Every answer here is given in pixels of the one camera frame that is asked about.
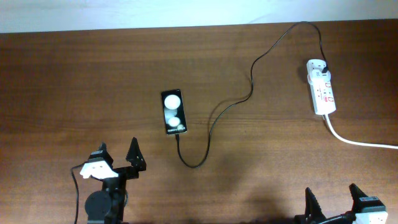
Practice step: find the white USB charger adapter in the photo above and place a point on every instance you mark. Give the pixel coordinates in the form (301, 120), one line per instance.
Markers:
(317, 71)

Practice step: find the black Samsung flip phone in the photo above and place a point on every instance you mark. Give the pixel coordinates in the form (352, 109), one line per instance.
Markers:
(174, 113)

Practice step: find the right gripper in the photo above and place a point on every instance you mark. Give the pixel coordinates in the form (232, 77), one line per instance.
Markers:
(312, 214)

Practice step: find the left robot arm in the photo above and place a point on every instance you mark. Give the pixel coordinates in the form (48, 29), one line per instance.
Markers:
(107, 205)

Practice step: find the white power strip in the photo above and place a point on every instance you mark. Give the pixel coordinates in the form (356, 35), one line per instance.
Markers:
(322, 94)

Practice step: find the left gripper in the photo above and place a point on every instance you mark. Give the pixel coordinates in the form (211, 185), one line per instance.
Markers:
(137, 162)

